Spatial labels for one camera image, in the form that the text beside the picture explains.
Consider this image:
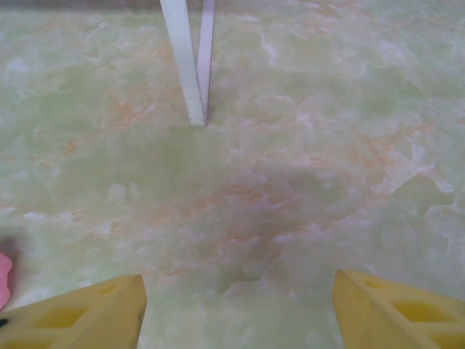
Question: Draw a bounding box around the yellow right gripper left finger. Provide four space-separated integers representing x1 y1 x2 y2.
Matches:
0 273 147 349

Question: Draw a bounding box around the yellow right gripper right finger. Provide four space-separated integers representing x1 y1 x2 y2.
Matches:
333 269 465 349

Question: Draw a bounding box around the pink plastic pig toy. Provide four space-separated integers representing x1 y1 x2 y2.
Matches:
0 252 15 312

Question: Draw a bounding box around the wooden shelf with white frame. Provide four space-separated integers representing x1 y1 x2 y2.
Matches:
158 0 217 127

